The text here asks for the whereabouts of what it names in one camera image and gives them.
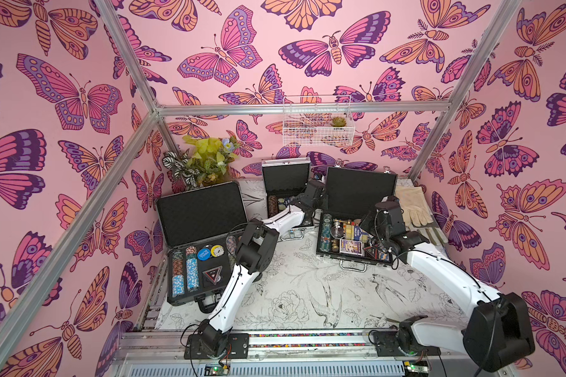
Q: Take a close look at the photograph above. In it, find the yellow green artificial plant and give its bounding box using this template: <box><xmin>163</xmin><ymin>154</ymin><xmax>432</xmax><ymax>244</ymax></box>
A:
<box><xmin>183</xmin><ymin>136</ymin><xmax>240</xmax><ymax>187</ymax></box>

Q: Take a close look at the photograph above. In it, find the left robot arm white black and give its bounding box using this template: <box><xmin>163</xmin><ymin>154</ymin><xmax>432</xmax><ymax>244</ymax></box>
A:
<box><xmin>197</xmin><ymin>179</ymin><xmax>325</xmax><ymax>357</ymax></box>

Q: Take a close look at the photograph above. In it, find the small succulent plant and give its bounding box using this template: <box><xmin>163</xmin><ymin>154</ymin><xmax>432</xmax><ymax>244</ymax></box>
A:
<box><xmin>330</xmin><ymin>116</ymin><xmax>347</xmax><ymax>128</ymax></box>

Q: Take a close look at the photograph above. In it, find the cream work glove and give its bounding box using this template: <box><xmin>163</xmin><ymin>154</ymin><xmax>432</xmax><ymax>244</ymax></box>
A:
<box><xmin>395</xmin><ymin>186</ymin><xmax>448</xmax><ymax>246</ymax></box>

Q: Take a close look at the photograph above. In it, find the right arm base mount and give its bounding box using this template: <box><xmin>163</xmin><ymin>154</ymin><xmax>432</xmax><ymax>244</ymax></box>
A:
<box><xmin>368</xmin><ymin>329</ymin><xmax>442</xmax><ymax>358</ymax></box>

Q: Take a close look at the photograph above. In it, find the small silver poker case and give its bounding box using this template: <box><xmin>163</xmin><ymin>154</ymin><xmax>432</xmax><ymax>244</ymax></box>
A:
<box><xmin>261</xmin><ymin>158</ymin><xmax>311</xmax><ymax>218</ymax></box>

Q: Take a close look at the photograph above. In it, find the aluminium rail front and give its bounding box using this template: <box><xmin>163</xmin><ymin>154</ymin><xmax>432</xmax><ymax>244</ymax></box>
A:
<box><xmin>107</xmin><ymin>329</ymin><xmax>487</xmax><ymax>376</ymax></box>

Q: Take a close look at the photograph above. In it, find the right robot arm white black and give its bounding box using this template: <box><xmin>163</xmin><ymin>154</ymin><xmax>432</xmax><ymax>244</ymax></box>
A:
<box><xmin>360</xmin><ymin>196</ymin><xmax>535</xmax><ymax>372</ymax></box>

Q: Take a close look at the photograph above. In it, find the striped leaf artificial plant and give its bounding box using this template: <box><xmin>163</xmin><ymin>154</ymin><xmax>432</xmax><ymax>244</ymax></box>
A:
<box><xmin>162</xmin><ymin>151</ymin><xmax>200</xmax><ymax>193</ymax></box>

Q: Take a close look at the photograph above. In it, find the white wire basket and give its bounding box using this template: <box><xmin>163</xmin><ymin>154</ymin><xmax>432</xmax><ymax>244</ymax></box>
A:
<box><xmin>281</xmin><ymin>102</ymin><xmax>355</xmax><ymax>149</ymax></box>

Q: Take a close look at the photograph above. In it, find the medium black poker case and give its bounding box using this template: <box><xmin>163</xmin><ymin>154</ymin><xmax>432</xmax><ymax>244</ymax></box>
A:
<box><xmin>316</xmin><ymin>167</ymin><xmax>398</xmax><ymax>266</ymax></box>

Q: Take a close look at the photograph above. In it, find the large black poker case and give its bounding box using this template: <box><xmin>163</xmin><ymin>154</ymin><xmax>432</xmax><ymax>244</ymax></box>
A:
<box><xmin>157</xmin><ymin>182</ymin><xmax>247</xmax><ymax>314</ymax></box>

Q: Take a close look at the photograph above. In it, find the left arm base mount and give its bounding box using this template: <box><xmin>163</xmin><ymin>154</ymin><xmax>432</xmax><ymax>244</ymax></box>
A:
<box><xmin>184</xmin><ymin>333</ymin><xmax>249</xmax><ymax>360</ymax></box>

